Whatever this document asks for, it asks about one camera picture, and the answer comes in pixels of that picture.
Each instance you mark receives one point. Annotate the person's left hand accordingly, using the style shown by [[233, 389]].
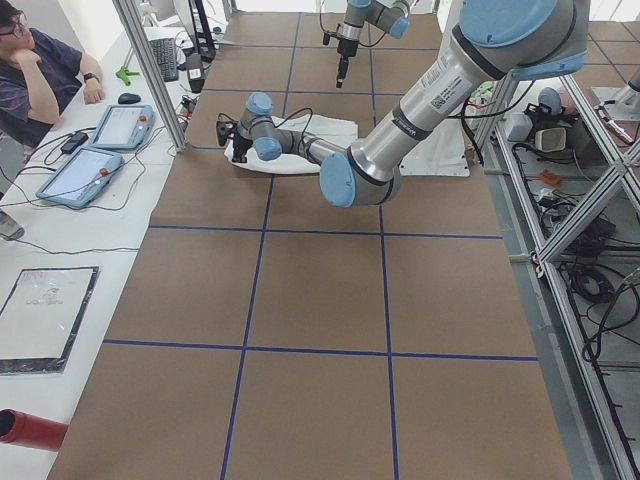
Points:
[[93, 92]]

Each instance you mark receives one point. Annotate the black power adapter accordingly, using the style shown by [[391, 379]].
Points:
[[75, 140]]

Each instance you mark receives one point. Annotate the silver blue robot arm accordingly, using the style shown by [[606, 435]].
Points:
[[528, 40], [392, 20]]

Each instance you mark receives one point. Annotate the black computer mouse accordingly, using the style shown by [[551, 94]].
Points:
[[128, 99]]

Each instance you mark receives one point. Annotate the aluminium frame post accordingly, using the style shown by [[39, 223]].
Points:
[[128, 14]]

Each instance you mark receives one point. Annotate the upper blue teach pendant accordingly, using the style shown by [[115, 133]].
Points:
[[123, 127]]

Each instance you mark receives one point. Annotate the black keyboard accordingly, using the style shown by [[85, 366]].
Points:
[[165, 54]]

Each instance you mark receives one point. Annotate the blue teach pendant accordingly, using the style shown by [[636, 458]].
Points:
[[123, 127], [81, 178]]

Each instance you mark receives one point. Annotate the red cylinder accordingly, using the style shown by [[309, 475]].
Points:
[[26, 430]]

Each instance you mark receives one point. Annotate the seated person dark shirt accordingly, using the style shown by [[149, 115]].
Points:
[[40, 75]]

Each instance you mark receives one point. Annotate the white long-sleeve printed shirt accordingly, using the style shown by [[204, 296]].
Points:
[[337, 131]]

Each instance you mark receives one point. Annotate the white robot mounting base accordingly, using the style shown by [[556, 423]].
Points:
[[441, 154]]

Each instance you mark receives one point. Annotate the silver foil tray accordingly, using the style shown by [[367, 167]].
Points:
[[41, 317]]

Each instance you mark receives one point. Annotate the aluminium frame rail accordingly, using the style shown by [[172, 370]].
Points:
[[576, 215]]

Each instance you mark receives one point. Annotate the green plastic tool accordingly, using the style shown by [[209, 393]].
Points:
[[125, 74]]

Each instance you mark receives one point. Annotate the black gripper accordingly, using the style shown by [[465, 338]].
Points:
[[344, 48], [241, 146]]

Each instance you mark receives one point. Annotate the lower blue teach pendant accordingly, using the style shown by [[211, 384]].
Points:
[[81, 178]]

